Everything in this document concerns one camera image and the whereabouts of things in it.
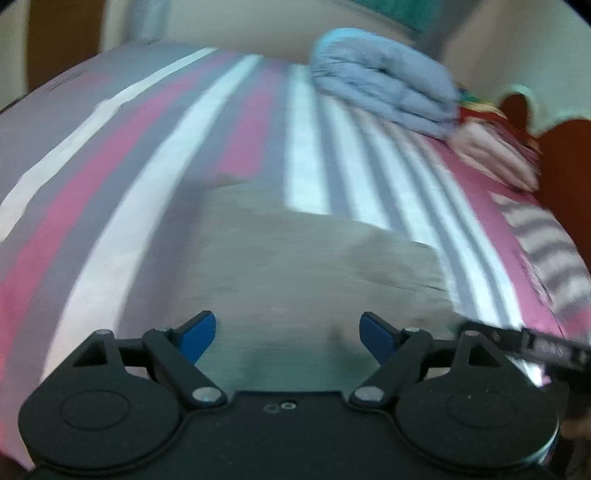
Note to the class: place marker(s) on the striped pink grey bed sheet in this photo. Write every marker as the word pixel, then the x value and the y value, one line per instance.
pixel 156 181

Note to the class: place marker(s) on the folded light blue duvet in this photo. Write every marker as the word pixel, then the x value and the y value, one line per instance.
pixel 388 79

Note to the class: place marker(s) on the grey curtain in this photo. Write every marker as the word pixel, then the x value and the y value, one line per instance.
pixel 146 20
pixel 448 19

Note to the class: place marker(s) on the window with green blinds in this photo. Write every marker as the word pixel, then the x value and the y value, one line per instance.
pixel 413 14

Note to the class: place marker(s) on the brown wooden door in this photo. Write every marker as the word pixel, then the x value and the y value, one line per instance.
pixel 60 35

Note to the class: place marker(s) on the grey left curtain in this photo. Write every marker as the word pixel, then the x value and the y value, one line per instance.
pixel 146 20

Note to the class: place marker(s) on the dark red wooden headboard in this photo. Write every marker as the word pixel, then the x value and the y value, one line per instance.
pixel 564 186

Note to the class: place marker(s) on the grey right curtain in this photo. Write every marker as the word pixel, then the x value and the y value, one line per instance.
pixel 448 19

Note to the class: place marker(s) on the colourful red folded blanket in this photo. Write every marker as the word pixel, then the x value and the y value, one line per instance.
pixel 512 115

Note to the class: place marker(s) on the grey sweatpants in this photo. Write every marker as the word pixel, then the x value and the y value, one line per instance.
pixel 288 289

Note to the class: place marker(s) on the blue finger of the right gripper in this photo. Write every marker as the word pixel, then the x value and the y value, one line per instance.
pixel 534 346

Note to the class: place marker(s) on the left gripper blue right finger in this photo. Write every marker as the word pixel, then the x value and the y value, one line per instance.
pixel 399 353

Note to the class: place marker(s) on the striped grey white pillow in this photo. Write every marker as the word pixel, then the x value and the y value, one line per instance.
pixel 552 261

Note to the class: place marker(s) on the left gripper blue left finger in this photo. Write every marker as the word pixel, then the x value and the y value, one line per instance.
pixel 174 354

